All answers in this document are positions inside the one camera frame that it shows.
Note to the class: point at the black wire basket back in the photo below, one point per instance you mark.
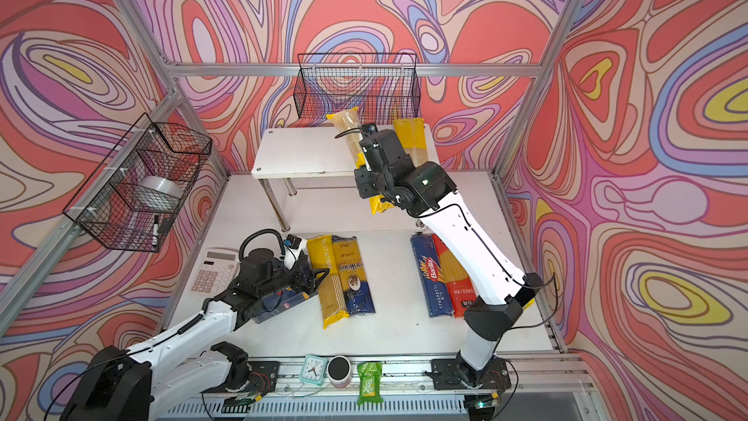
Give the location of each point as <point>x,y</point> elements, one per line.
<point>382,87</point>

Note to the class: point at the blue Ankara spaghetti bag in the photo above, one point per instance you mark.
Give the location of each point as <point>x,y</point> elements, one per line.
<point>352,275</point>

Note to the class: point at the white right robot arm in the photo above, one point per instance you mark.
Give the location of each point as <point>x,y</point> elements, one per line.
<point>427,193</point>

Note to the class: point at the silver tape roll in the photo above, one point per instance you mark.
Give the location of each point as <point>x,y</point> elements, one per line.
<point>161,185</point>

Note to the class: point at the white two-tier shelf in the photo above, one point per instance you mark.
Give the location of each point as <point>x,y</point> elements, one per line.
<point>307,176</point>

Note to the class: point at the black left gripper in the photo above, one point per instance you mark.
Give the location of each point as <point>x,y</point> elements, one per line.
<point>298,286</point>

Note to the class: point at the red spaghetti bag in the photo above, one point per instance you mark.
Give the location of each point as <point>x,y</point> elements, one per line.
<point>459,285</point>

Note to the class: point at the blue Barilla rigatoni box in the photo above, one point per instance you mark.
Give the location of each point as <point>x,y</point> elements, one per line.
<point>278,303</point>

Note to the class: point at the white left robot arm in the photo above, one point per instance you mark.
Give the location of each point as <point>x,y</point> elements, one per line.
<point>148,379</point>

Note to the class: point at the yellow Pastatime spaghetti bag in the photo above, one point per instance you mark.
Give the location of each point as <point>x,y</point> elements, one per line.
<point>330,292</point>

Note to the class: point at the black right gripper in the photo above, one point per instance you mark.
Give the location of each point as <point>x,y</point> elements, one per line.
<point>366,190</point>

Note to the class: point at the aluminium frame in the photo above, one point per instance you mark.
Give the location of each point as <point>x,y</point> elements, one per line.
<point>75,76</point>

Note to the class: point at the black wire basket left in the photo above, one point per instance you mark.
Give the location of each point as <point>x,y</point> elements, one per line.
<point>119,214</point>

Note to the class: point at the clear yellow spaghetti bag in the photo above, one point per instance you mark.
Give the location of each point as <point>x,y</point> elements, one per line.
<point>412,135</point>

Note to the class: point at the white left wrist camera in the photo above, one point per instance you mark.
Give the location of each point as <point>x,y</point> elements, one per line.
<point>294,246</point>

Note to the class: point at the blue Barilla spaghetti box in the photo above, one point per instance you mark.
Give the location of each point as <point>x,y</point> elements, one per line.
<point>433,282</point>

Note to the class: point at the green snack packet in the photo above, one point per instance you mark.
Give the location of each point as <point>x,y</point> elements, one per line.
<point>370,374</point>

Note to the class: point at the black marker pen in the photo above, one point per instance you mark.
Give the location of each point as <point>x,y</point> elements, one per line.
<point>155,232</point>

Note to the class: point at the teal alarm clock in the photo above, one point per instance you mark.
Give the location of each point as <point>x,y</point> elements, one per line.
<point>313,370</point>

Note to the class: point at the black wire basket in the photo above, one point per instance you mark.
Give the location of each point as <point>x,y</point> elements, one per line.
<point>119,214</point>
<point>382,87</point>

